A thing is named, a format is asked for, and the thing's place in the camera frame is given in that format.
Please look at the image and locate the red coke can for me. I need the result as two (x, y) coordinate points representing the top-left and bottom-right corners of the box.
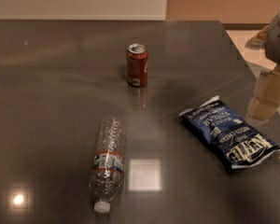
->
(126, 43), (148, 87)

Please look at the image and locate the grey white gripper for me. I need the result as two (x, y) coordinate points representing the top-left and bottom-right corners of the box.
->
(245, 11), (280, 124)

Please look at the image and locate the blue kettle chips bag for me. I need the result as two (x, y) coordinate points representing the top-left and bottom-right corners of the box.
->
(179, 95), (280, 170)

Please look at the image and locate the clear plastic water bottle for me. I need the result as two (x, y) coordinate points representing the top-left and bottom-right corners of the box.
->
(90, 117), (127, 214)

